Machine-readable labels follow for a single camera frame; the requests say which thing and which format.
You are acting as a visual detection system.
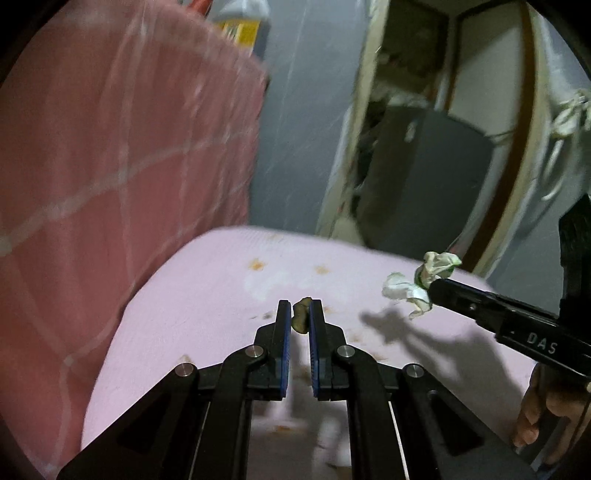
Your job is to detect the white tissue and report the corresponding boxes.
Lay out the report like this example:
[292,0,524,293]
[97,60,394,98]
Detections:
[382,251,462,320]

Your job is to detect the brown peel piece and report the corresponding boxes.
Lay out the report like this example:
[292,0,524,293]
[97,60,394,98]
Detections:
[291,297,312,335]

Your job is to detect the person's right hand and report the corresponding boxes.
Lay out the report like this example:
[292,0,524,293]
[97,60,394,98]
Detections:
[511,364,590,465]

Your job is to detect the white rubber gloves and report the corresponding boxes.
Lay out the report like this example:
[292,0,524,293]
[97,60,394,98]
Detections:
[551,89,591,140]

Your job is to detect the pink table cloth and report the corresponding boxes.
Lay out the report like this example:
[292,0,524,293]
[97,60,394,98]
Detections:
[79,227,534,479]

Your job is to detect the red checked counter cloth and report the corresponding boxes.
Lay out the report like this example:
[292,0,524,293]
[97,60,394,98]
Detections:
[1,1,266,479]

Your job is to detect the large soy sauce jug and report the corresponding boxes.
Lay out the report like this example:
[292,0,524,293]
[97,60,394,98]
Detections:
[212,0,270,52]

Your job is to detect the wooden door frame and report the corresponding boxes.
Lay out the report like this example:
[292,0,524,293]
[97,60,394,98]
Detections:
[317,1,549,277]

